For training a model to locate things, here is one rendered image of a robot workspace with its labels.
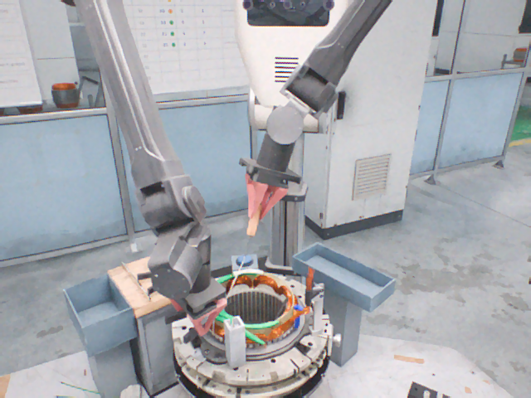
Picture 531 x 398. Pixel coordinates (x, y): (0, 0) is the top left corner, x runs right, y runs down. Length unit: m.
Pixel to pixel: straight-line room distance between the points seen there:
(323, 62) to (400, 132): 2.69
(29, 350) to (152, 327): 1.68
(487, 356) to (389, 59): 1.92
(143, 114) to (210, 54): 2.38
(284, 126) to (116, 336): 0.63
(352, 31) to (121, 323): 0.76
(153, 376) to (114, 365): 0.10
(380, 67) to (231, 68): 1.02
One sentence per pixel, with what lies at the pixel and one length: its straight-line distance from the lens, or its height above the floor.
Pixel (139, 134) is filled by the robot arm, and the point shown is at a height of 1.51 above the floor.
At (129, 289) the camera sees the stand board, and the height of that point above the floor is 1.06.
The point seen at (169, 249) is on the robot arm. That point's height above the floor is 1.38.
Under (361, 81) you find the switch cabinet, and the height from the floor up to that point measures 1.19.
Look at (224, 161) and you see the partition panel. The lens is 3.24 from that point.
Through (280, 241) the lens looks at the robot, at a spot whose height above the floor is 1.01.
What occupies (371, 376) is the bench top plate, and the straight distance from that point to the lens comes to 1.25.
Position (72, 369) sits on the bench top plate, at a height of 0.78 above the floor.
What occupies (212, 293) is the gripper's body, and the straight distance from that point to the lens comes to 0.71.
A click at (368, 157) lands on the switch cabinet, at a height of 0.63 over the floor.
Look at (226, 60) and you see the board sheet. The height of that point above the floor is 1.32.
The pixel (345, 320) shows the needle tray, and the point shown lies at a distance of 1.14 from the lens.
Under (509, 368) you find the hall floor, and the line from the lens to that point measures 2.61.
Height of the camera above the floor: 1.68
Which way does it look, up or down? 26 degrees down
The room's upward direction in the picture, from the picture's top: straight up
